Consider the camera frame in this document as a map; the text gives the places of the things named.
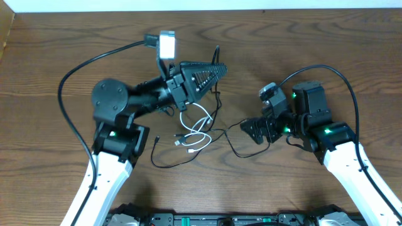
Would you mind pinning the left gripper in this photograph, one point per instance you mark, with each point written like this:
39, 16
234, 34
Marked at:
181, 88

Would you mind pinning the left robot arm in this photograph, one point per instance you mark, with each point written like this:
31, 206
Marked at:
119, 142

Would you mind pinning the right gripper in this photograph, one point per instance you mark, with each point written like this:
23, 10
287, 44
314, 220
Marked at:
269, 129

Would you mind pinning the black mounting rail base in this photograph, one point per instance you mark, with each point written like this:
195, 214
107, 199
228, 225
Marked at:
129, 214

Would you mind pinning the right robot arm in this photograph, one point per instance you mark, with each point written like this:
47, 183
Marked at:
333, 143

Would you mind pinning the cardboard box edge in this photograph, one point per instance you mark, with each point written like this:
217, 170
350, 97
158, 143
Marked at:
6, 20

